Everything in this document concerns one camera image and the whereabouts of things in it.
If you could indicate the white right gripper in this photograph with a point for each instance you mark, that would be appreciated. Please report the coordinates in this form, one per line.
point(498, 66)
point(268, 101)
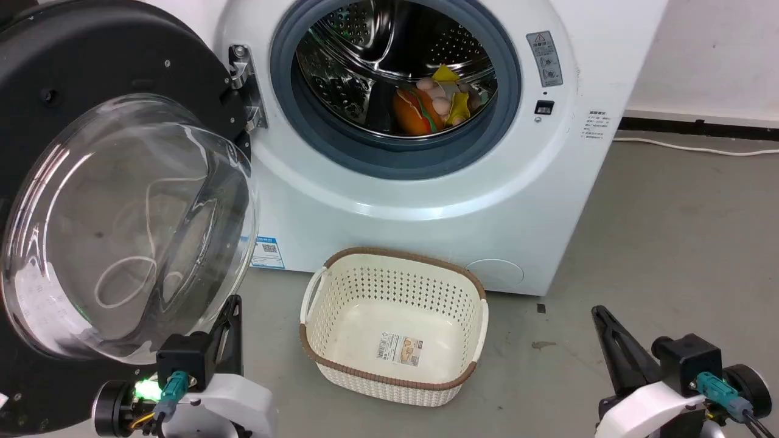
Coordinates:
point(645, 410)

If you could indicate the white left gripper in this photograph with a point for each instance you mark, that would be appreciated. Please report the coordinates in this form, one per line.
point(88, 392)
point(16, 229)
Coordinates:
point(234, 404)

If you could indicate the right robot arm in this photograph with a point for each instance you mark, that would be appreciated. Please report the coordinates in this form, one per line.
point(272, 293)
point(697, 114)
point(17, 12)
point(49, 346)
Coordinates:
point(750, 389)

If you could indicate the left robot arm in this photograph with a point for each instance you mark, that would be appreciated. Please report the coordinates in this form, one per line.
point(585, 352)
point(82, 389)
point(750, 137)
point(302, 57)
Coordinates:
point(112, 407)

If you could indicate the white front-load washing machine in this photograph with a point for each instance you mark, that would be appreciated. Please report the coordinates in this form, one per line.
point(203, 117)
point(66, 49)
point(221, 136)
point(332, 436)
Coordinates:
point(426, 231)

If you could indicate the black door lock slot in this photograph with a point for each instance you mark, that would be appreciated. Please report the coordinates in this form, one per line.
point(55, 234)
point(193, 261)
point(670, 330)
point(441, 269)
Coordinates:
point(544, 107)

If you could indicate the metal door hinge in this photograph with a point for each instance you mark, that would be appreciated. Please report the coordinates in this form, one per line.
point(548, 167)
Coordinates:
point(244, 76)

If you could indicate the black washer door glass bowl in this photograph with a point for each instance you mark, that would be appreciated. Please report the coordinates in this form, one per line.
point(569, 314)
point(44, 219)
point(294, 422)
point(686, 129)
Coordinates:
point(91, 61)

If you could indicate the blue and white label sticker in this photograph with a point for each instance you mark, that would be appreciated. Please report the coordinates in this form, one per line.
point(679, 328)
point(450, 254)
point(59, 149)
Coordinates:
point(268, 252)

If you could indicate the round filter cover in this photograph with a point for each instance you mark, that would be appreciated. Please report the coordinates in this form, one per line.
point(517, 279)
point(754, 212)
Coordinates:
point(496, 272)

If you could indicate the white laundry basket brown rim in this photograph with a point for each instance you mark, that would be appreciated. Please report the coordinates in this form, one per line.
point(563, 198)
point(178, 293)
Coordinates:
point(389, 304)

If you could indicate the paper product label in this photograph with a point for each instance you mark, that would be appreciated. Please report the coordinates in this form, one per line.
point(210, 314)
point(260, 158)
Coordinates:
point(398, 349)

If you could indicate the white text sticker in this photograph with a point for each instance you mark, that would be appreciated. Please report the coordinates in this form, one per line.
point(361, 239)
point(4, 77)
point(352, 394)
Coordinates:
point(596, 125)

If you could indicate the black baseboard strip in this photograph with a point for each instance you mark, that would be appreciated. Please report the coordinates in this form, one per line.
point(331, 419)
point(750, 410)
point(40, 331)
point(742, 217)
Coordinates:
point(700, 128)

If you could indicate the orange plush toy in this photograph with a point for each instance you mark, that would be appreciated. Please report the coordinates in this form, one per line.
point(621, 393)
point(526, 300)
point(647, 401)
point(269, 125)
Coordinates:
point(414, 115)

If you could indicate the stainless steel washer drum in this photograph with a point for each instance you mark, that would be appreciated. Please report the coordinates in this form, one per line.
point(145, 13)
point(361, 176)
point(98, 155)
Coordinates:
point(353, 61)

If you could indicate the grey warning sticker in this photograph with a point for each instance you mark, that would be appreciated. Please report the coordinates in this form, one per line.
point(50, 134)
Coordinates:
point(544, 59)

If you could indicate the beige plush doll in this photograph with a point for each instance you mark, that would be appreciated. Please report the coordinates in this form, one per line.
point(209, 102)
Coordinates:
point(439, 104)

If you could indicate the yellow cloth toy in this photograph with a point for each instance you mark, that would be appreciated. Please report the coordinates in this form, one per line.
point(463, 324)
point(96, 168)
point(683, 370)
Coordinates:
point(445, 74)

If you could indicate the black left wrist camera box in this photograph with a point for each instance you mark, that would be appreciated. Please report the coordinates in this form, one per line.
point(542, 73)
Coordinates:
point(185, 359)

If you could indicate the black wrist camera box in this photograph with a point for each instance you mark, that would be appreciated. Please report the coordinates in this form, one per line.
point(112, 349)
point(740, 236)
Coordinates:
point(688, 359)
point(185, 359)

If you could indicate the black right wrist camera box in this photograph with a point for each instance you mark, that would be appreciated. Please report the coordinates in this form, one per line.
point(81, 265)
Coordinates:
point(688, 359)

